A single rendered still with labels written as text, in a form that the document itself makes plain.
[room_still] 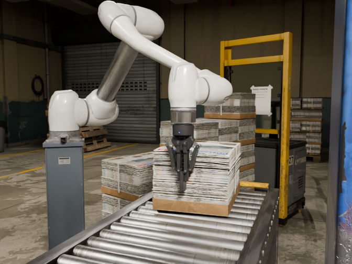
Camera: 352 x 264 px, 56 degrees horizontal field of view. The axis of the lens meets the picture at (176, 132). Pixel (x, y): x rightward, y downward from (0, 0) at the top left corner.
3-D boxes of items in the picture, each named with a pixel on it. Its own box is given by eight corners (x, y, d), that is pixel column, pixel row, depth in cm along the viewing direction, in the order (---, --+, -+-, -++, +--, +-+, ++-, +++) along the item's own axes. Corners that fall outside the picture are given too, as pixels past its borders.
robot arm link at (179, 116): (175, 107, 122) (175, 123, 123) (166, 108, 114) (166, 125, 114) (199, 107, 119) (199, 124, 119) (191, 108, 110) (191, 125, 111)
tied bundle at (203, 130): (158, 150, 267) (158, 121, 265) (183, 146, 289) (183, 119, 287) (196, 154, 242) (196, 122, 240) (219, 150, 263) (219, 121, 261)
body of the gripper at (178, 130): (197, 123, 119) (197, 149, 120) (175, 123, 122) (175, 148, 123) (191, 124, 112) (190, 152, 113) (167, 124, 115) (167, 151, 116)
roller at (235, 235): (123, 227, 123) (123, 213, 123) (252, 246, 106) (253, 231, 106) (116, 231, 118) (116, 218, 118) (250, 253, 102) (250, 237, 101)
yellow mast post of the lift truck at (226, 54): (218, 203, 368) (220, 41, 353) (222, 201, 375) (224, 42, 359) (225, 205, 362) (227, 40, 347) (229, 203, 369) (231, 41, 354)
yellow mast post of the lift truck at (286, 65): (274, 217, 325) (279, 33, 310) (278, 214, 332) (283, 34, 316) (283, 219, 319) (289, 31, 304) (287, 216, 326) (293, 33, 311)
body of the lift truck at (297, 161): (227, 209, 378) (228, 139, 371) (250, 198, 419) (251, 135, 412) (286, 223, 333) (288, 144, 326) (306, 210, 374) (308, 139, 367)
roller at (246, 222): (140, 216, 135) (139, 204, 135) (258, 232, 118) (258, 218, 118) (133, 219, 131) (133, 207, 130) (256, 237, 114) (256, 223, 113)
